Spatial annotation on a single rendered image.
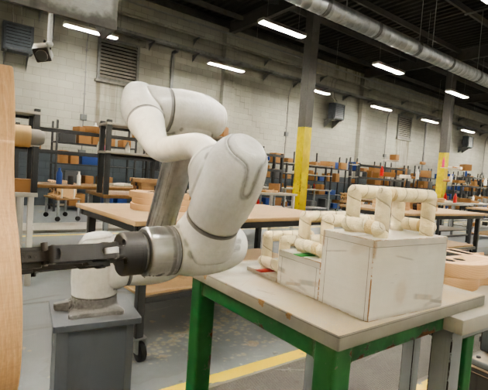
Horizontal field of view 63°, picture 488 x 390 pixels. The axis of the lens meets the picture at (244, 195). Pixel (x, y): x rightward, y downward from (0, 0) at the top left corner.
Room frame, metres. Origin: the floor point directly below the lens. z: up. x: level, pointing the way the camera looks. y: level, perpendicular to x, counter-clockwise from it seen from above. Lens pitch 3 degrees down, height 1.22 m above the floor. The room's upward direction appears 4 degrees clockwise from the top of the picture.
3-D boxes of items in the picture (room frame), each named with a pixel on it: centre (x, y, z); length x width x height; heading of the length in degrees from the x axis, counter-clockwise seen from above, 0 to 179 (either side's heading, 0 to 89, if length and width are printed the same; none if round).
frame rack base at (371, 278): (0.93, -0.35, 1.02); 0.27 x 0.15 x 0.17; 124
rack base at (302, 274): (1.06, -0.26, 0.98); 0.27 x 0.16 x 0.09; 124
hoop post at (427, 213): (0.94, -0.44, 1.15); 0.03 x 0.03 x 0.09
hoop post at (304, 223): (1.05, -0.17, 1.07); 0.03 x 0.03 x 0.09
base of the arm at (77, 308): (1.38, 0.53, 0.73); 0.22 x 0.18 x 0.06; 119
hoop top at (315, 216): (1.10, -0.24, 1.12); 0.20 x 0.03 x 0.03; 123
